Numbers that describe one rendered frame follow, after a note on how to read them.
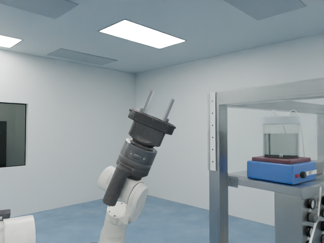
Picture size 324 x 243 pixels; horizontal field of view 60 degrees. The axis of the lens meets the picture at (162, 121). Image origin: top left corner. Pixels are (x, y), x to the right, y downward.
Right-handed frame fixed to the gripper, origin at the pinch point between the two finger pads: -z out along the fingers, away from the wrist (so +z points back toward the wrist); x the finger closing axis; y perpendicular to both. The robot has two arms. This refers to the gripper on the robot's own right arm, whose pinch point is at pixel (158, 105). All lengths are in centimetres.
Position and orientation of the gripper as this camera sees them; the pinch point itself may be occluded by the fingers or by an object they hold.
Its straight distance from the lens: 71.1
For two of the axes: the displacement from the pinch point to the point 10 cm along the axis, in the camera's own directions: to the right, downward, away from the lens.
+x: -9.2, -3.8, -0.6
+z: -3.9, 9.2, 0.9
